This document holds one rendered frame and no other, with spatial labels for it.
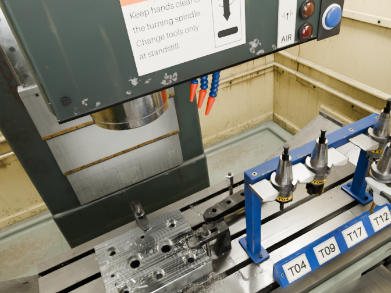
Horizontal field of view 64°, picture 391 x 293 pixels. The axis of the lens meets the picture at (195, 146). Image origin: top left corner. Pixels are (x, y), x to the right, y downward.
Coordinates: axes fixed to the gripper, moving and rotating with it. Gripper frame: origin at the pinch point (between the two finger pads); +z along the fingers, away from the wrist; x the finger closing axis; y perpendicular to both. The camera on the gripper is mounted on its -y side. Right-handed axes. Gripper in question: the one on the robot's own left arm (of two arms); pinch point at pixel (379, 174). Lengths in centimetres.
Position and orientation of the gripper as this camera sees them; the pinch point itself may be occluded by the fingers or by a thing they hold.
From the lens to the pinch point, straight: 90.7
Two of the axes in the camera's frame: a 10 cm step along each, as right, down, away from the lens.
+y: 1.0, 7.8, 6.2
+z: -4.4, -5.2, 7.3
